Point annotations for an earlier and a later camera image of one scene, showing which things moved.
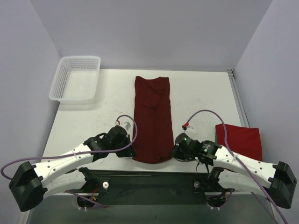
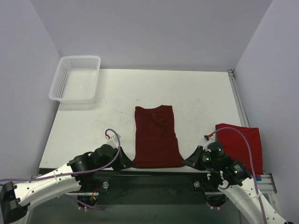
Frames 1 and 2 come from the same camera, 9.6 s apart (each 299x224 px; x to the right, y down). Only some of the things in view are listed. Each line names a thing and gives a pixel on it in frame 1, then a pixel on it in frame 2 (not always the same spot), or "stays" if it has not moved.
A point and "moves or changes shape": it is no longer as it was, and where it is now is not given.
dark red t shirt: x=153 y=139 moves or changes shape
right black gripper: x=176 y=150 to x=197 y=158
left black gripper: x=127 y=147 to x=119 y=161
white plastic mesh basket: x=76 y=80 stays
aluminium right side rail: x=238 y=98 stays
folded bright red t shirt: x=243 y=140 stays
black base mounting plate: x=153 y=187 stays
